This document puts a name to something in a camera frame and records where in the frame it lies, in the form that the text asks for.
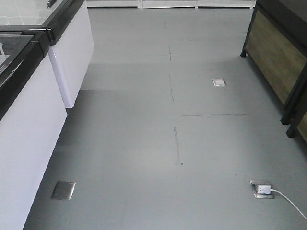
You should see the steel floor socket far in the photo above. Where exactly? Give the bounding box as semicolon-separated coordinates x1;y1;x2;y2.
212;78;227;87

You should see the far white chest freezer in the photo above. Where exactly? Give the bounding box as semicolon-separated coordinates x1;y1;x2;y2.
0;0;94;108

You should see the white chest freezer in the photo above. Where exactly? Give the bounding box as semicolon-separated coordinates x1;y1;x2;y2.
0;0;94;108
0;32;67;230

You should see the near white chest freezer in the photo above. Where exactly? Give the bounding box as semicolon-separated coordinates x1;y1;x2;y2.
0;32;67;230

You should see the open steel floor socket right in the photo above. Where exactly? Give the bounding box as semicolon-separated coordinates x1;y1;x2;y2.
249;180;275;199

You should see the white shelf base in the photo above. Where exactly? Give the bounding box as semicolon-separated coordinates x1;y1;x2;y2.
86;0;256;9

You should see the white power adapter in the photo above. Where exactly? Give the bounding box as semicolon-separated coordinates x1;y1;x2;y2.
255;184;271;194

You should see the far black wooden display stand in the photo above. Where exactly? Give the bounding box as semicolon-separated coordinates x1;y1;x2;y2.
240;0;307;124

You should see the black wooden display stand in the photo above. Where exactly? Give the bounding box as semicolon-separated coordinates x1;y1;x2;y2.
286;93;307;145
240;0;307;124

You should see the near black wooden display stand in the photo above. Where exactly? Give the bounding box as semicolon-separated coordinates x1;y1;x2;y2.
286;93;307;145

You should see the white power cable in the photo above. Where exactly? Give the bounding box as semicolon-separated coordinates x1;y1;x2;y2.
270;189;307;222

